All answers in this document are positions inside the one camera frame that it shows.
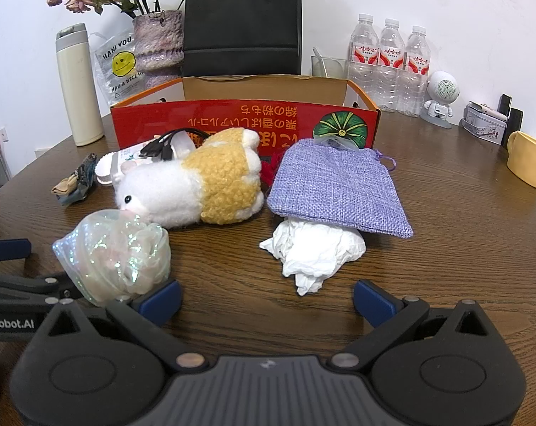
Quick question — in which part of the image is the yellow mug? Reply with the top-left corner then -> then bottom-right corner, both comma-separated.
506,131 -> 536,189

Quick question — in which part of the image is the white tissue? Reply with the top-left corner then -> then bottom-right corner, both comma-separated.
259,218 -> 367,297

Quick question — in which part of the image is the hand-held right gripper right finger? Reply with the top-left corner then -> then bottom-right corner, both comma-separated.
330,280 -> 494,371

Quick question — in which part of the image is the iridescent plastic bag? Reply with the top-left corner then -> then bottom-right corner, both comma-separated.
52,209 -> 173,308

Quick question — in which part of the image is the clear glass cup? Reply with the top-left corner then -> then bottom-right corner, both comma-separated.
311,55 -> 350,78

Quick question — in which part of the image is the purple burlap pouch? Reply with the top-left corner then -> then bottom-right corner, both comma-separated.
266,138 -> 415,239

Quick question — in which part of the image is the black usb cable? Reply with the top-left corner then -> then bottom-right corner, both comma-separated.
139,129 -> 206,160

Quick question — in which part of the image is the white spoon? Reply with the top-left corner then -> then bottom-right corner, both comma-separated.
313,47 -> 329,76

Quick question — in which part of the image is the white and yellow plush toy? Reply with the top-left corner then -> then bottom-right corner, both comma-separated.
112,127 -> 266,230

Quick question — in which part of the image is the white thermos bottle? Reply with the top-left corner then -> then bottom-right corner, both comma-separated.
56,23 -> 105,147

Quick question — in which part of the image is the wooden desktop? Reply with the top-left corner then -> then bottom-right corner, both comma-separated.
0,106 -> 536,426

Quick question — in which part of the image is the red and orange cardboard box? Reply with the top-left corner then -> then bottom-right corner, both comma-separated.
109,75 -> 381,154

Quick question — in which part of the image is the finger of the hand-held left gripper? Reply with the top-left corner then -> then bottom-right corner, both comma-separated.
0,239 -> 32,263
0,273 -> 80,307

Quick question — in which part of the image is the clear water bottle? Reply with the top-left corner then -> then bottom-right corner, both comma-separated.
396,26 -> 429,117
348,13 -> 380,98
378,18 -> 406,111

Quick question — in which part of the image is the black paper bag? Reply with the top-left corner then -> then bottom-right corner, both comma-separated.
181,0 -> 302,78

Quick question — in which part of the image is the clear smiley plastic bag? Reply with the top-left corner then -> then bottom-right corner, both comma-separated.
89,30 -> 140,107

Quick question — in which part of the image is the white tin box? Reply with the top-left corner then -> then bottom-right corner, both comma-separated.
459,101 -> 510,146

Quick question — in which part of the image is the white robot toy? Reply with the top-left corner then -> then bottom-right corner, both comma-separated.
421,71 -> 461,129

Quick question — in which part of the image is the red yarn flower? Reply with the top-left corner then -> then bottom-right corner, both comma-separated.
261,153 -> 286,186

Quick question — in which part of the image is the crumpled dark wrapper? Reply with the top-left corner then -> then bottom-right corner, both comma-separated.
50,153 -> 99,206

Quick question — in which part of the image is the white round lid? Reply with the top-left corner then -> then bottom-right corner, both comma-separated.
95,153 -> 118,186

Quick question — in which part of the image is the white wipes pack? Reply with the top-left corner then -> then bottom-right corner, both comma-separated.
110,147 -> 155,178

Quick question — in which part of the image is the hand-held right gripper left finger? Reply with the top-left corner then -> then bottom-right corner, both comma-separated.
42,280 -> 206,371

